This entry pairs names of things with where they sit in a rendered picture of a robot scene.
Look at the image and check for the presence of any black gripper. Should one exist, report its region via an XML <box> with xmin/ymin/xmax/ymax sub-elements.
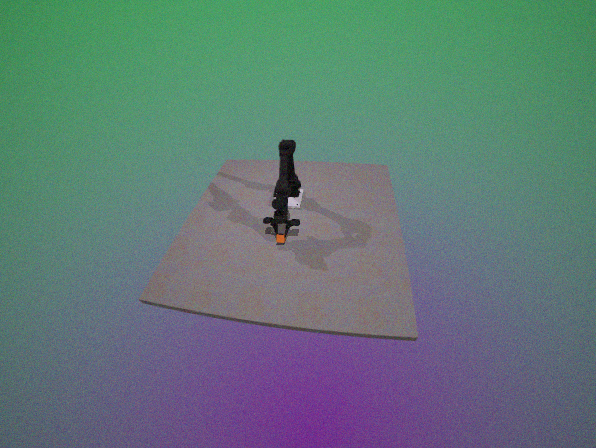
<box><xmin>263</xmin><ymin>208</ymin><xmax>300</xmax><ymax>238</ymax></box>

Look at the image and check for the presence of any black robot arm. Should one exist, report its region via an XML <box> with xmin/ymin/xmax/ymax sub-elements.
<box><xmin>272</xmin><ymin>140</ymin><xmax>301</xmax><ymax>224</ymax></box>

